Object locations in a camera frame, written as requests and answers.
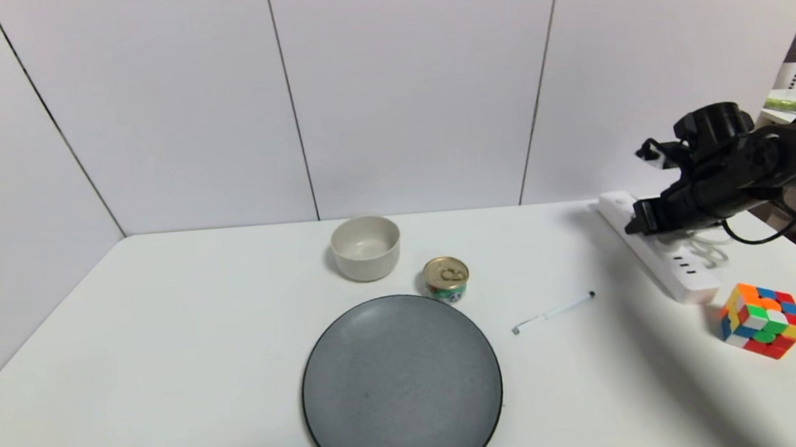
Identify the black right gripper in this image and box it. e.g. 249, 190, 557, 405
621, 176, 707, 237

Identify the white power strip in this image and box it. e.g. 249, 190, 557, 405
596, 184, 722, 312

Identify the round gray plate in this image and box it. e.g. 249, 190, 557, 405
295, 287, 508, 447

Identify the white pen with black tip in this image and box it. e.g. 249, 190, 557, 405
509, 291, 598, 335

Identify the colourful puzzle cube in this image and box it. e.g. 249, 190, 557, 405
717, 279, 796, 364

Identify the small gold-lid tin can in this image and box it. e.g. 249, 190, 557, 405
421, 254, 472, 305

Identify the white ceramic bowl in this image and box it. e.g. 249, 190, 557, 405
329, 213, 404, 285

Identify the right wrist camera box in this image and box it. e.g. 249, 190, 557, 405
635, 135, 693, 174

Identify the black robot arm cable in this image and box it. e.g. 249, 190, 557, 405
719, 185, 796, 249

